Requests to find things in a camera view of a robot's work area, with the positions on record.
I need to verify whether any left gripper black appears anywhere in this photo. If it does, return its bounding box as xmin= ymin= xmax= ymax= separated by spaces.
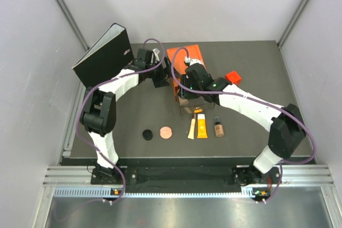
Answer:
xmin=146 ymin=57 xmax=181 ymax=88

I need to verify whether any foundation bottle lighter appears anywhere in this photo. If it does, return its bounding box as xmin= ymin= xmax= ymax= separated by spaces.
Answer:
xmin=178 ymin=98 xmax=189 ymax=106

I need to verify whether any clear pull-out drawer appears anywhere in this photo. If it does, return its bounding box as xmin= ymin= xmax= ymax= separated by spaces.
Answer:
xmin=178 ymin=97 xmax=215 ymax=115

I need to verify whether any orange drawer box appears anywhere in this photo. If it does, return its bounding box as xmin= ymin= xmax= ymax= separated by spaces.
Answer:
xmin=166 ymin=44 xmax=205 ymax=103

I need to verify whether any beige concealer tube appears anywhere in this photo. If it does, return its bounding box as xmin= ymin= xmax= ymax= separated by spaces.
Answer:
xmin=188 ymin=113 xmax=197 ymax=140

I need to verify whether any orange yellow cream tube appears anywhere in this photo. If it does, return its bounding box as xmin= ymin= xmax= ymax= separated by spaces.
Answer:
xmin=197 ymin=114 xmax=208 ymax=139

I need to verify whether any foundation bottle darker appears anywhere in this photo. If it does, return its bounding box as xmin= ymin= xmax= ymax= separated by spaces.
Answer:
xmin=214 ymin=117 xmax=224 ymax=138

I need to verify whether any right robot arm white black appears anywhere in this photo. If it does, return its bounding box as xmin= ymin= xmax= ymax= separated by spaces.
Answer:
xmin=179 ymin=63 xmax=306 ymax=183

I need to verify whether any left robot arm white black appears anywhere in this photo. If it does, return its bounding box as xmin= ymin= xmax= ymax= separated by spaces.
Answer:
xmin=80 ymin=48 xmax=171 ymax=184

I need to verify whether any pink round powder puff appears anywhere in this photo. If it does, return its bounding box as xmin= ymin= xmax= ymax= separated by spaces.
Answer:
xmin=160 ymin=126 xmax=173 ymax=139

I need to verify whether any red cube plug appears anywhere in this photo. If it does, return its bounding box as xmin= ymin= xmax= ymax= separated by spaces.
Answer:
xmin=225 ymin=71 xmax=242 ymax=85

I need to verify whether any black round compact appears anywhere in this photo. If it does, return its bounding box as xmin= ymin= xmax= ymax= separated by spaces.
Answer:
xmin=142 ymin=129 xmax=153 ymax=141

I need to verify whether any black binder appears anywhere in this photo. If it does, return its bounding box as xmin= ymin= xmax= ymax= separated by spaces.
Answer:
xmin=72 ymin=23 xmax=134 ymax=88

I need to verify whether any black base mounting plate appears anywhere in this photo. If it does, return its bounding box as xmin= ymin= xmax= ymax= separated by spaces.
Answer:
xmin=90 ymin=157 xmax=280 ymax=193

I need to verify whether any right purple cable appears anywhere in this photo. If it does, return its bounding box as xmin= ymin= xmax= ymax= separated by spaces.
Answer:
xmin=170 ymin=47 xmax=318 ymax=203

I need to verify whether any purple cable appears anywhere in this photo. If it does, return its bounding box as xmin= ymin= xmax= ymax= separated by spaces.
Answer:
xmin=170 ymin=47 xmax=318 ymax=203
xmin=75 ymin=38 xmax=164 ymax=202

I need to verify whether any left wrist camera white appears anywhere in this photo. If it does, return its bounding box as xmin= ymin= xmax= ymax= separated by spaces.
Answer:
xmin=151 ymin=48 xmax=160 ymax=64

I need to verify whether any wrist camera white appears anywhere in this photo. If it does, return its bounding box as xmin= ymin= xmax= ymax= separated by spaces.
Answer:
xmin=184 ymin=57 xmax=204 ymax=67
xmin=151 ymin=48 xmax=160 ymax=64

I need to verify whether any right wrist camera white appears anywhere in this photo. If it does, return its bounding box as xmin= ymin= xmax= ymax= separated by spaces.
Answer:
xmin=184 ymin=57 xmax=204 ymax=67

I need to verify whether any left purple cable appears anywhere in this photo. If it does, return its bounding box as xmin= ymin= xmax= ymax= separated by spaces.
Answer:
xmin=75 ymin=38 xmax=164 ymax=202

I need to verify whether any grey cable duct strip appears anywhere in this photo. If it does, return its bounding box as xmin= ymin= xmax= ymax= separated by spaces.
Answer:
xmin=53 ymin=187 xmax=269 ymax=199

